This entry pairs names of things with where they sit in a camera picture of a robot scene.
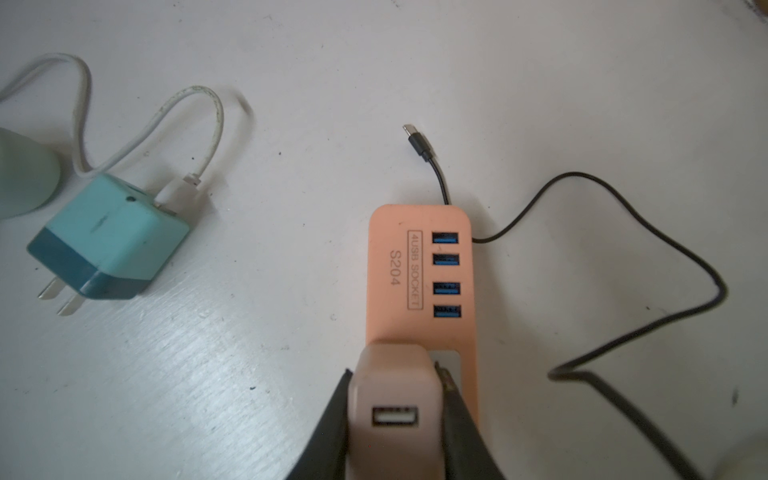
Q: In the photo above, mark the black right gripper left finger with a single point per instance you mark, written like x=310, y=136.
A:
x=324, y=456

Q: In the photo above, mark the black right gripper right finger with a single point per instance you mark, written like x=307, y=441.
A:
x=465, y=453

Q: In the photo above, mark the pink usb charger adapter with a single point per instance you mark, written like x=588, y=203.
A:
x=395, y=409

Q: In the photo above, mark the mint green earbuds case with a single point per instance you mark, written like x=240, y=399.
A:
x=30, y=174

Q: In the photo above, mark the pink power strip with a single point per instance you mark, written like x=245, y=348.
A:
x=420, y=285

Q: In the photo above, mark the teal usb charger adapter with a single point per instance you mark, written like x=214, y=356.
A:
x=108, y=243

